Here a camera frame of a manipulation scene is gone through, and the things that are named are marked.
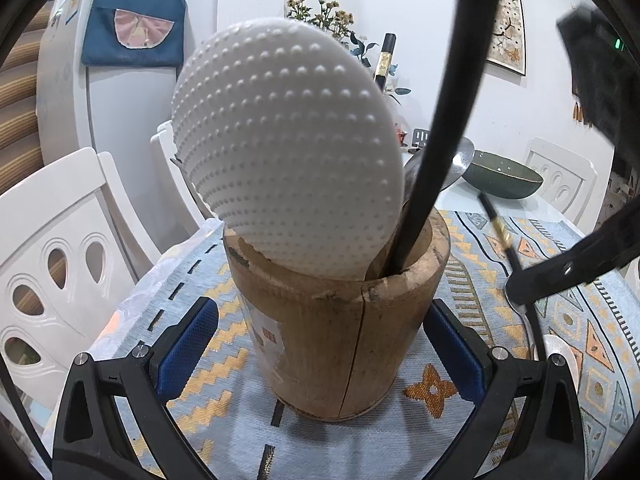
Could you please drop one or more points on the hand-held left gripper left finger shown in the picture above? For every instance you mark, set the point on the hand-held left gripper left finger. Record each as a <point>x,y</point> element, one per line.
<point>192,340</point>

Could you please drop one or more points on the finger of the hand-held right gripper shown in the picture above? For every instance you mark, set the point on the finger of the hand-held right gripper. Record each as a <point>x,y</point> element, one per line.
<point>575,265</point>

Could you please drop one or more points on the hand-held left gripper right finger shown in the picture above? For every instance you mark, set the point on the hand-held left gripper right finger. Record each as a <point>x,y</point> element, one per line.
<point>457,355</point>

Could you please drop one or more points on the white serving spoon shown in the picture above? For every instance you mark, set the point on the white serving spoon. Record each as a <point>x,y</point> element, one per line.
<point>562,347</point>

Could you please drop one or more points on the black chopstick gold band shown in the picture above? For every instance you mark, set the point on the black chopstick gold band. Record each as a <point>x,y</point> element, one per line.
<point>385,60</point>
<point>455,85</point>
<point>495,220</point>

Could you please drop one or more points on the wooden utensil holder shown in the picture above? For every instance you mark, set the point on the wooden utensil holder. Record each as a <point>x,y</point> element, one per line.
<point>320,340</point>

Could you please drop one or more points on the white dotted rice paddle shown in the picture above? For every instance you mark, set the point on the white dotted rice paddle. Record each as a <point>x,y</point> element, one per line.
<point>285,150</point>

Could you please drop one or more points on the white chair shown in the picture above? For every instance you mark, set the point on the white chair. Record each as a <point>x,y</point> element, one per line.
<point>580,195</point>
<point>50,210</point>
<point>167,160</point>

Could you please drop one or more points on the dark green bowl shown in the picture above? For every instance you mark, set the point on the dark green bowl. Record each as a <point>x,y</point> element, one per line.
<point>505,180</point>

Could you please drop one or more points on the patterned blue table mat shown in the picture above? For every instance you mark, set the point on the patterned blue table mat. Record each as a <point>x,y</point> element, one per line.
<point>320,450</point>

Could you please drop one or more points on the grey phone stand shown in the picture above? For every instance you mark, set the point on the grey phone stand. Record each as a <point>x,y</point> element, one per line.
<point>420,137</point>

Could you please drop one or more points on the red lidded teacup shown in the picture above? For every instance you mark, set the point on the red lidded teacup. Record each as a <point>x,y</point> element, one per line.
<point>400,136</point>

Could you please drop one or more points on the white vase with blue flowers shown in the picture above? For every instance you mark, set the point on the white vase with blue flowers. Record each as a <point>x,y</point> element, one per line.
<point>367,50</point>

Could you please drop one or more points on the white refrigerator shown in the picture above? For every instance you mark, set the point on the white refrigerator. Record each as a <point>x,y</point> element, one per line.
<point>65,120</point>

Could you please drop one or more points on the glass vase with dried flowers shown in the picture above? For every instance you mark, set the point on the glass vase with dried flowers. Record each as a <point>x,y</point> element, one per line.
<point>325,10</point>

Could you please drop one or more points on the blue cloth cover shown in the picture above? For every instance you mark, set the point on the blue cloth cover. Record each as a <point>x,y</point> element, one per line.
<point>100,40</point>

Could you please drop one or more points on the hanging wall tassels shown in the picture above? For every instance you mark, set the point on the hanging wall tassels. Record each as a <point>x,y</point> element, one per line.
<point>577,112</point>

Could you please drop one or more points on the large framed wall picture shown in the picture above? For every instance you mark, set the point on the large framed wall picture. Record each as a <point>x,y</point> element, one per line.
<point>510,25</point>

